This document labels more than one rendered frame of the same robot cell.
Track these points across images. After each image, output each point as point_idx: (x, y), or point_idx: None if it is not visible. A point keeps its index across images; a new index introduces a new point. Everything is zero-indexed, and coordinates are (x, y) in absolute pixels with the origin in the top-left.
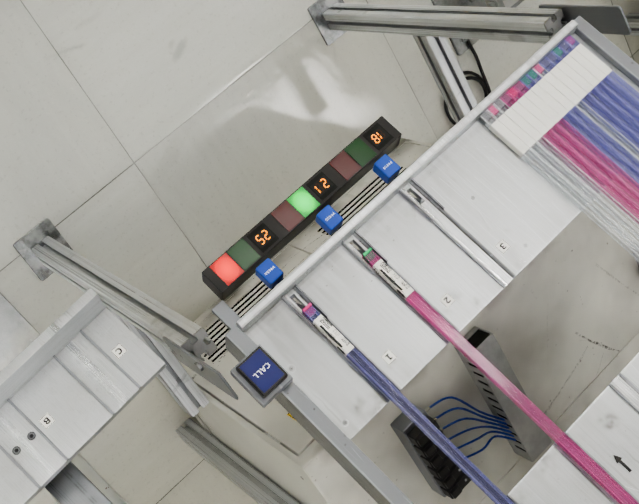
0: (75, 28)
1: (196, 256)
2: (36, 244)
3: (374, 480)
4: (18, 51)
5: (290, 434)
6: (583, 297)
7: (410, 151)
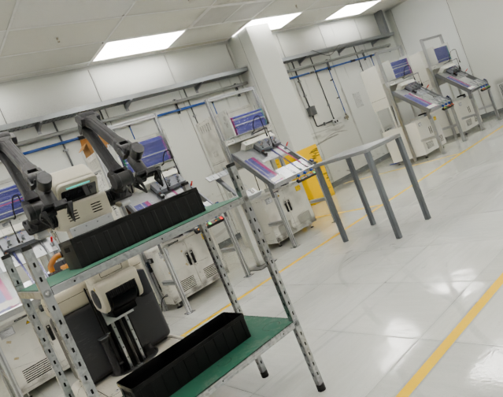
0: (244, 288)
1: (220, 286)
2: (249, 274)
3: (205, 196)
4: (254, 283)
5: (209, 231)
6: (157, 246)
7: (175, 295)
